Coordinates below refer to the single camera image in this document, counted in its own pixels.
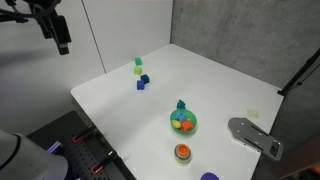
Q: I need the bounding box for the teal toy block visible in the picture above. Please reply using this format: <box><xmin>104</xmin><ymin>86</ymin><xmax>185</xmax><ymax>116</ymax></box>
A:
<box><xmin>176</xmin><ymin>99</ymin><xmax>187</xmax><ymax>110</ymax></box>

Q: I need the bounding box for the dark blue cube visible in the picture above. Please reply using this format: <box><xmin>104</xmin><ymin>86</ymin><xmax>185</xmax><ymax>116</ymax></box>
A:
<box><xmin>140</xmin><ymin>74</ymin><xmax>151</xmax><ymax>85</ymax></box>

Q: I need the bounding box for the orange star toy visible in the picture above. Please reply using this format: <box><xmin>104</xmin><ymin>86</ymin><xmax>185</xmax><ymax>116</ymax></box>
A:
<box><xmin>180</xmin><ymin>120</ymin><xmax>195</xmax><ymax>132</ymax></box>

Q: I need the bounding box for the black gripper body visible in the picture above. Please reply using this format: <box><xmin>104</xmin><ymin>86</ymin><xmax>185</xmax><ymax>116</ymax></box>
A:
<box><xmin>36</xmin><ymin>13</ymin><xmax>72</xmax><ymax>46</ymax></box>

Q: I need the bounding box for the purple lit strip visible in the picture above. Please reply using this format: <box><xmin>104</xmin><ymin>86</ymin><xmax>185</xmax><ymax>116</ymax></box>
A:
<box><xmin>46</xmin><ymin>140</ymin><xmax>64</xmax><ymax>155</ymax></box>

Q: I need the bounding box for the black perforated board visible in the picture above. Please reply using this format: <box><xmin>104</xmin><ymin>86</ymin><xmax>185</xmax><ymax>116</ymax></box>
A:
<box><xmin>25</xmin><ymin>110</ymin><xmax>137</xmax><ymax>180</ymax></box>

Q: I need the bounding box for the black tripod pole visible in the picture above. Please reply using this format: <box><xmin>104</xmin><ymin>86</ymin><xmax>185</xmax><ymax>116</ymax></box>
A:
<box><xmin>277</xmin><ymin>47</ymin><xmax>320</xmax><ymax>98</ymax></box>

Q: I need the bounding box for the red and black clamp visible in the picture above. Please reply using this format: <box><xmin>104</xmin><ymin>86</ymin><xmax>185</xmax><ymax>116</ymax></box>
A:
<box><xmin>72</xmin><ymin>124</ymin><xmax>98</xmax><ymax>144</ymax></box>
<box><xmin>90</xmin><ymin>150</ymin><xmax>119</xmax><ymax>176</ymax></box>

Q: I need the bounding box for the orange round toy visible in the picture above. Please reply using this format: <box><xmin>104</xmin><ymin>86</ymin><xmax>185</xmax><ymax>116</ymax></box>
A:
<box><xmin>173</xmin><ymin>143</ymin><xmax>193</xmax><ymax>165</ymax></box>

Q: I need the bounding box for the green bowl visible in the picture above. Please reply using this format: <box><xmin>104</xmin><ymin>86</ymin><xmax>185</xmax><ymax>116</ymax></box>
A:
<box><xmin>169</xmin><ymin>108</ymin><xmax>198</xmax><ymax>135</ymax></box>

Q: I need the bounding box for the purple ridged toy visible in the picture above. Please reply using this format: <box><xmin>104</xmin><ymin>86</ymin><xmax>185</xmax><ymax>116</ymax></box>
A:
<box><xmin>200</xmin><ymin>171</ymin><xmax>220</xmax><ymax>180</ymax></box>

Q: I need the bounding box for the blue toy piece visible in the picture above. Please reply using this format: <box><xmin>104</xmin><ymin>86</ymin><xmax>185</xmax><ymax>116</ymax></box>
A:
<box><xmin>174</xmin><ymin>112</ymin><xmax>189</xmax><ymax>123</ymax></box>

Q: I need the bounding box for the grey metal plate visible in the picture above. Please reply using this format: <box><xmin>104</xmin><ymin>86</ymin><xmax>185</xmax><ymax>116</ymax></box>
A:
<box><xmin>227</xmin><ymin>117</ymin><xmax>285</xmax><ymax>162</ymax></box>

